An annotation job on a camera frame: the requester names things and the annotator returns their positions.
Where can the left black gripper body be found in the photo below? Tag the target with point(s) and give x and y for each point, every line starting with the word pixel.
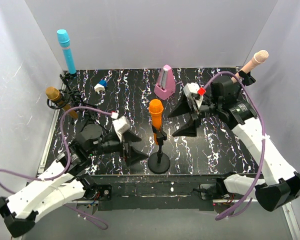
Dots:
pixel 124 146

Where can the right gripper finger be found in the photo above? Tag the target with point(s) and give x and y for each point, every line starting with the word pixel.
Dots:
pixel 181 108
pixel 187 130

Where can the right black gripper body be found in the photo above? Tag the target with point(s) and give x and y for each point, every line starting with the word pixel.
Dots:
pixel 194 115

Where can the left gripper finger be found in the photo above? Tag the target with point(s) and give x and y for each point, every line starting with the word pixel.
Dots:
pixel 134 155
pixel 129 136

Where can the round base shock-mount stand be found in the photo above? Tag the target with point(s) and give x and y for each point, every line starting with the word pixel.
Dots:
pixel 159 162

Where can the orange microphone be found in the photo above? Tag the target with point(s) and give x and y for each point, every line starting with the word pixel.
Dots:
pixel 156 110

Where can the beige microphone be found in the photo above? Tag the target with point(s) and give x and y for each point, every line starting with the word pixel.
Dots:
pixel 258 58

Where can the gold microphone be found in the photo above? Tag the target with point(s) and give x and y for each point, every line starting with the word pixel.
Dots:
pixel 60 99

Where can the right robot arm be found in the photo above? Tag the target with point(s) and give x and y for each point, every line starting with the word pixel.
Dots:
pixel 280 183

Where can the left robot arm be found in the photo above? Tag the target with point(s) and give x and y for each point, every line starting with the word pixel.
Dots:
pixel 23 209

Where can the pink microphone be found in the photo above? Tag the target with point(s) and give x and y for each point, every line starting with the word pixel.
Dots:
pixel 165 85

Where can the white blue small microphone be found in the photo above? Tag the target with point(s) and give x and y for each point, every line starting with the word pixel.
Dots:
pixel 101 86

